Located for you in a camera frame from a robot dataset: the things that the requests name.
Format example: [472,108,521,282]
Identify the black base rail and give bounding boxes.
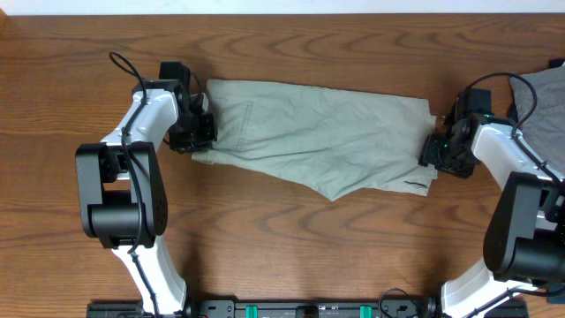
[86,296,530,318]

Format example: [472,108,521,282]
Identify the grey folded garment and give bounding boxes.
[520,58,564,174]

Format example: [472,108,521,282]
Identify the khaki green shorts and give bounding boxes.
[192,79,438,201]

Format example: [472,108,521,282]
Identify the dark folded cloth pile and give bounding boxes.
[506,59,565,305]

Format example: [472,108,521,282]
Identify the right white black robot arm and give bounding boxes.
[418,88,564,317]

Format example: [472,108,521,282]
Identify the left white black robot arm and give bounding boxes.
[75,62,217,317]

